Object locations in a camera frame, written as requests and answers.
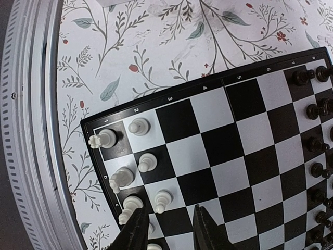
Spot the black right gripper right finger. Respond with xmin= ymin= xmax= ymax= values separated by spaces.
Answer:
xmin=193 ymin=205 xmax=236 ymax=250

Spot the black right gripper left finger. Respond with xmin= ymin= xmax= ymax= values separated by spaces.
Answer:
xmin=109 ymin=207 xmax=149 ymax=250

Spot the white chess piece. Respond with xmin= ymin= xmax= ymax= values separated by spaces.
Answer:
xmin=147 ymin=243 xmax=162 ymax=250
xmin=138 ymin=153 xmax=158 ymax=173

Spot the white chess knight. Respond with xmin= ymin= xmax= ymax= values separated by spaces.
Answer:
xmin=109 ymin=167 xmax=135 ymax=194

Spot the black white chessboard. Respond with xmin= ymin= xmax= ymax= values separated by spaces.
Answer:
xmin=81 ymin=47 xmax=332 ymax=249

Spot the white plastic tray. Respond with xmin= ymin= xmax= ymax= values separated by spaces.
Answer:
xmin=96 ymin=0 xmax=131 ymax=7

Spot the black chess pawn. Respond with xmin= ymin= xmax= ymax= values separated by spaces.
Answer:
xmin=310 ymin=162 xmax=331 ymax=179
xmin=311 ymin=190 xmax=332 ymax=207
xmin=292 ymin=70 xmax=315 ymax=86
xmin=315 ymin=211 xmax=332 ymax=228
xmin=311 ymin=231 xmax=328 ymax=247
xmin=308 ymin=137 xmax=330 ymax=153
xmin=306 ymin=104 xmax=328 ymax=120

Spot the floral patterned table mat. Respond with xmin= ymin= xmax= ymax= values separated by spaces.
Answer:
xmin=57 ymin=1 xmax=332 ymax=249

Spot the aluminium front rail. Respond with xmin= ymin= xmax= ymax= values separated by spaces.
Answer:
xmin=1 ymin=1 xmax=86 ymax=249

